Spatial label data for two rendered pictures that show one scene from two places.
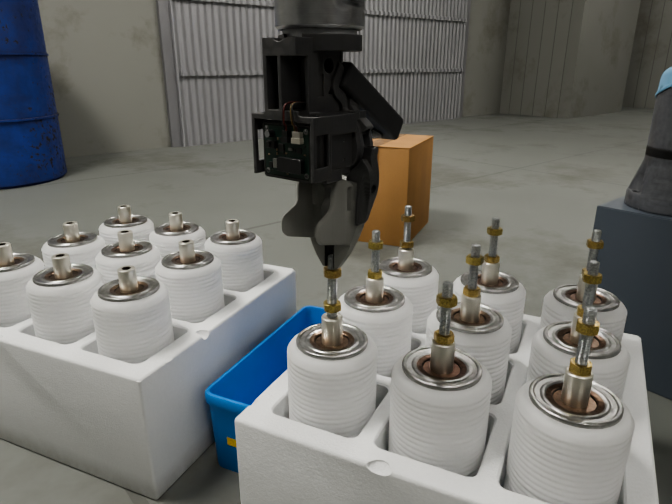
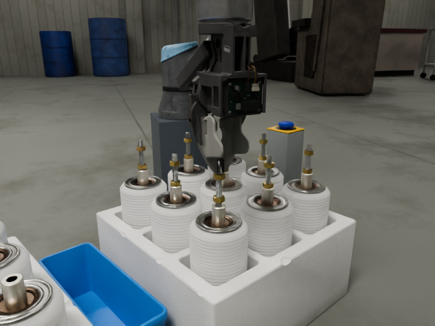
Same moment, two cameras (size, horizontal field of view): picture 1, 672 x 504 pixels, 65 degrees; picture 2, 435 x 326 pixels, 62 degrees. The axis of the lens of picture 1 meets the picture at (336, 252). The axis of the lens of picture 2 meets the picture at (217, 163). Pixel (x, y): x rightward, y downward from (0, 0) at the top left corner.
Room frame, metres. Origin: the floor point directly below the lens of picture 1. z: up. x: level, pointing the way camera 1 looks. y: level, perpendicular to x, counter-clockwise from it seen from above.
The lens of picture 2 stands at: (0.29, 0.50, 0.52)
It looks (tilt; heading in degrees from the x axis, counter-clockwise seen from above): 18 degrees down; 292
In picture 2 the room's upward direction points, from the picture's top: straight up
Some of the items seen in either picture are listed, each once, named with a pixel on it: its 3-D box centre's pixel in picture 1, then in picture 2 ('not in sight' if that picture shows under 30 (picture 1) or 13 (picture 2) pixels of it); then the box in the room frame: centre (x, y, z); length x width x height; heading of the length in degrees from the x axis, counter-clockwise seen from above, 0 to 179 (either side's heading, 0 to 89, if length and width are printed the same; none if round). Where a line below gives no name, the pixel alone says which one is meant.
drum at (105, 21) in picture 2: not in sight; (109, 47); (4.68, -5.06, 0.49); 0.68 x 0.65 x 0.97; 131
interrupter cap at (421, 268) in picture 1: (405, 267); (143, 182); (0.70, -0.10, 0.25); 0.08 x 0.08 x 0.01
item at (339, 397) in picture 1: (332, 413); (218, 270); (0.49, 0.00, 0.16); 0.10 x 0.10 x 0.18
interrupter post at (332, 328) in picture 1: (332, 330); (218, 214); (0.49, 0.00, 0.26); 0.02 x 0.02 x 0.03
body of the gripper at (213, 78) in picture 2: (315, 109); (227, 71); (0.47, 0.02, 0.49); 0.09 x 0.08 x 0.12; 141
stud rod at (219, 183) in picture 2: (332, 290); (219, 188); (0.49, 0.00, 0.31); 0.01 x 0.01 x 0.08
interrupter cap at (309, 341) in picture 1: (332, 341); (218, 222); (0.49, 0.00, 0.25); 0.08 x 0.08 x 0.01
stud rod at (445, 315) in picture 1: (445, 320); (268, 175); (0.44, -0.10, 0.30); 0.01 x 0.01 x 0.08
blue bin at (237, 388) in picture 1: (293, 383); (99, 310); (0.70, 0.07, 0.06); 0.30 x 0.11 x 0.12; 155
